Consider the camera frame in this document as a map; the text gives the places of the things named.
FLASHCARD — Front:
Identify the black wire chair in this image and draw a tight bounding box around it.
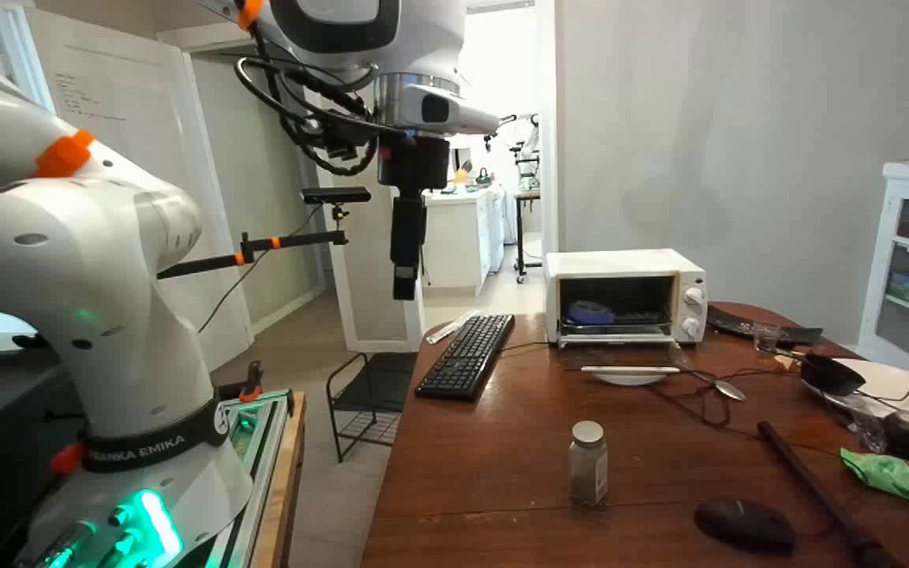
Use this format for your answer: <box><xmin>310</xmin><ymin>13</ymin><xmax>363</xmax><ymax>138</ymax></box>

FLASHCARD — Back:
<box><xmin>325</xmin><ymin>353</ymin><xmax>415</xmax><ymax>462</ymax></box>

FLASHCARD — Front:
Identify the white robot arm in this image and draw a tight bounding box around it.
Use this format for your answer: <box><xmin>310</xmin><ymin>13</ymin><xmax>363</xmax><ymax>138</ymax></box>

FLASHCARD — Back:
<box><xmin>0</xmin><ymin>0</ymin><xmax>498</xmax><ymax>568</ymax></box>

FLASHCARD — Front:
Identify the glass spice jar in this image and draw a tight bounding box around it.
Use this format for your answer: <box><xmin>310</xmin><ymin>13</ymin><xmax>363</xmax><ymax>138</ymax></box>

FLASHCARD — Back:
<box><xmin>567</xmin><ymin>421</ymin><xmax>609</xmax><ymax>507</ymax></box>

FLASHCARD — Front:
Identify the black computer mouse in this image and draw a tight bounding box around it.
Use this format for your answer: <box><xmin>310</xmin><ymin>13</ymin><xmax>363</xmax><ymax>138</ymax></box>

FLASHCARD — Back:
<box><xmin>695</xmin><ymin>500</ymin><xmax>794</xmax><ymax>554</ymax></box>

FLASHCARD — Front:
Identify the glass oven door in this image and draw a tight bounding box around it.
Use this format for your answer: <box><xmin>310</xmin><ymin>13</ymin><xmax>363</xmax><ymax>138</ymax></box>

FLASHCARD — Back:
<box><xmin>582</xmin><ymin>362</ymin><xmax>680</xmax><ymax>388</ymax></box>

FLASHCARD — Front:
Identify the metal roasting rack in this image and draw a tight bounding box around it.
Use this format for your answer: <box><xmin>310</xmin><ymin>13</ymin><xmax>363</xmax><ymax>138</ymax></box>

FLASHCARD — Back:
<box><xmin>557</xmin><ymin>318</ymin><xmax>673</xmax><ymax>340</ymax></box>

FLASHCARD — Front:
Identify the white toaster oven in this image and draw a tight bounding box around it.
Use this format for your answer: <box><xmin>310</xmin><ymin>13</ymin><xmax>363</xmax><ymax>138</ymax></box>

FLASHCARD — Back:
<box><xmin>544</xmin><ymin>248</ymin><xmax>708</xmax><ymax>347</ymax></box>

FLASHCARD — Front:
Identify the long black stick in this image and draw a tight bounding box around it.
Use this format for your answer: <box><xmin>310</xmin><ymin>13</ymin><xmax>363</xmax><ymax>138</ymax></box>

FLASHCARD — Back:
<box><xmin>757</xmin><ymin>423</ymin><xmax>902</xmax><ymax>568</ymax></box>

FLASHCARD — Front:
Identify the black camera on stand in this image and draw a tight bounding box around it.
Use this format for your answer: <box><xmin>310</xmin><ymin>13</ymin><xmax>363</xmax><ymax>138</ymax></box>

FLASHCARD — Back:
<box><xmin>300</xmin><ymin>185</ymin><xmax>371</xmax><ymax>206</ymax></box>

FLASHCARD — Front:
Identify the black computer keyboard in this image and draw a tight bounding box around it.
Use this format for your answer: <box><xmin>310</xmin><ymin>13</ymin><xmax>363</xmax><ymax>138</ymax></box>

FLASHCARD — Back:
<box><xmin>415</xmin><ymin>314</ymin><xmax>514</xmax><ymax>400</ymax></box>

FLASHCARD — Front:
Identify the blue masking tape roll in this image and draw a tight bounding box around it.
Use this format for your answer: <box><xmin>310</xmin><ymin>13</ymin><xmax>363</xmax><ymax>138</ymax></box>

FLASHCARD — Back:
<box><xmin>565</xmin><ymin>300</ymin><xmax>616</xmax><ymax>328</ymax></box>

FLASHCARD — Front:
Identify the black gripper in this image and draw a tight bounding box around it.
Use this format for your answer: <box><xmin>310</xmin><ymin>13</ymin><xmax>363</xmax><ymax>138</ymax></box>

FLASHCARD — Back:
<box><xmin>379</xmin><ymin>134</ymin><xmax>447</xmax><ymax>300</ymax></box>

